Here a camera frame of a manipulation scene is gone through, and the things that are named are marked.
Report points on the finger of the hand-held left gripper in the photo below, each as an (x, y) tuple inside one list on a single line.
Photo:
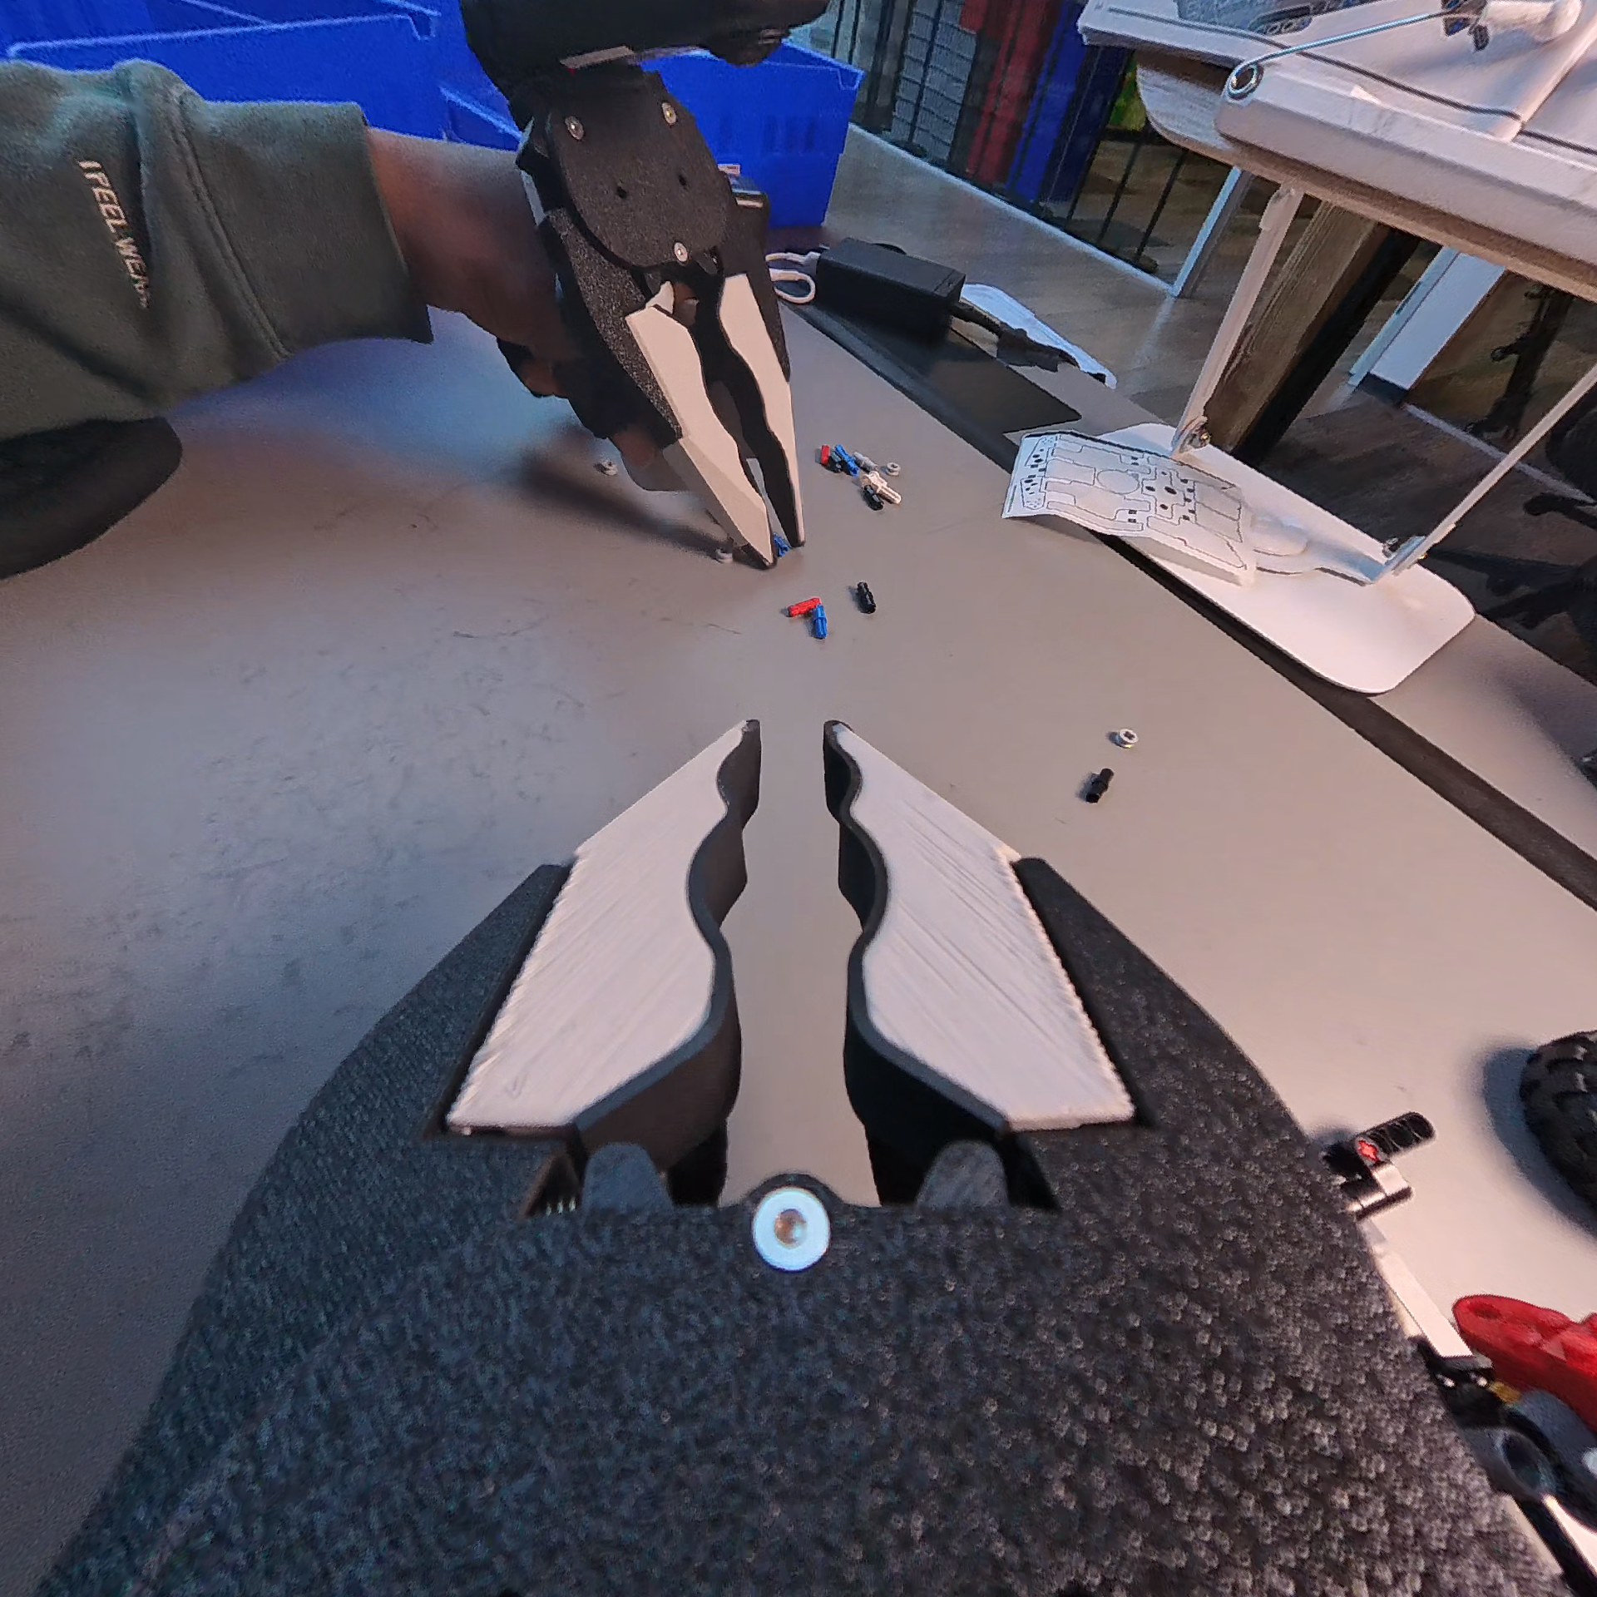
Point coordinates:
[(764, 374), (680, 400)]

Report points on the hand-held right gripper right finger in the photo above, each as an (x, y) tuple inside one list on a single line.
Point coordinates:
[(987, 998)]

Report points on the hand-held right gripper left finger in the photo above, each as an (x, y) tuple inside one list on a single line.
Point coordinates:
[(597, 998)]

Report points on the white lego truck model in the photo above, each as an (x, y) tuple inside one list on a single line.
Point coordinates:
[(1527, 1341)]

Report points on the short black lego pin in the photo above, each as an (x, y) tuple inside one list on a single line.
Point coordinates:
[(1097, 785)]

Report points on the black lego tire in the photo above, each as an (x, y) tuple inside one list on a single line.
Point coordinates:
[(1565, 1112)]

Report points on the person's left hand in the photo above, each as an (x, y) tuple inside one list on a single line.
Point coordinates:
[(487, 251)]

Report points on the white sticker sheet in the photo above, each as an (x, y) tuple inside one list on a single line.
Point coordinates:
[(1123, 493)]

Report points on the white booklet stand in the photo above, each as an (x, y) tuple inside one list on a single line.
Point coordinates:
[(1347, 611)]

